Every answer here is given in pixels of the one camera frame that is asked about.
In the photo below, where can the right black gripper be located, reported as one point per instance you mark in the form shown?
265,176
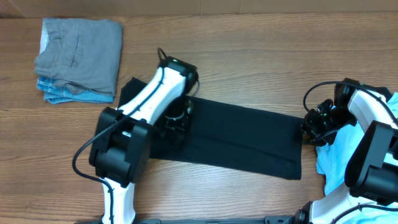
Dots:
311,128

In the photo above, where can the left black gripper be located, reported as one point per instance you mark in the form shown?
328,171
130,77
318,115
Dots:
179,129

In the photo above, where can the black t-shirt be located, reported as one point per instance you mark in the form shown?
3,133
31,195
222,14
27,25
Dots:
238,138

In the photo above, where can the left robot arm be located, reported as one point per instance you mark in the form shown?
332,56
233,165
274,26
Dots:
125,134

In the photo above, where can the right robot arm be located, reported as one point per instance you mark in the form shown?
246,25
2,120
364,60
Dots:
370,181

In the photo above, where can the light blue t-shirt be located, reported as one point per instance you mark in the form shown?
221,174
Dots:
332,158

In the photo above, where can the folded grey shorts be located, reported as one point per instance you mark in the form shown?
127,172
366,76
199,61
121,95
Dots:
82,54

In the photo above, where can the folded blue jeans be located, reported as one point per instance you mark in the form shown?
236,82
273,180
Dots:
56,95

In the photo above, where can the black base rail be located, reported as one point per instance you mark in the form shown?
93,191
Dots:
284,219

